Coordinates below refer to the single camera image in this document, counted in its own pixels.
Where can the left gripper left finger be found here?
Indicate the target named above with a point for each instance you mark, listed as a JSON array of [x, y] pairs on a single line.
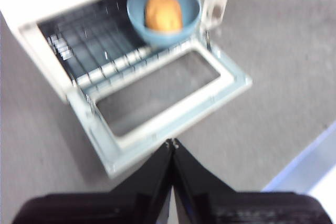
[[126, 203]]

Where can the beige oven timer knob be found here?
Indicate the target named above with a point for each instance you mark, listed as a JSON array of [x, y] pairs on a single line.
[[218, 11]]

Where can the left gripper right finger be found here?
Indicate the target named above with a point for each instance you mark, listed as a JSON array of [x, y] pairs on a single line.
[[223, 205]]

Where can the blue ribbed bowl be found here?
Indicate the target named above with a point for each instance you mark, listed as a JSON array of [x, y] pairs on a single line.
[[162, 39]]

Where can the oven door with glass window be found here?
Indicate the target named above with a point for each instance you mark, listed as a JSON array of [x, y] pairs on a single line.
[[86, 119]]

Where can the brown potato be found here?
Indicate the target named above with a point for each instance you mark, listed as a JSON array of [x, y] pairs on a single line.
[[164, 11]]

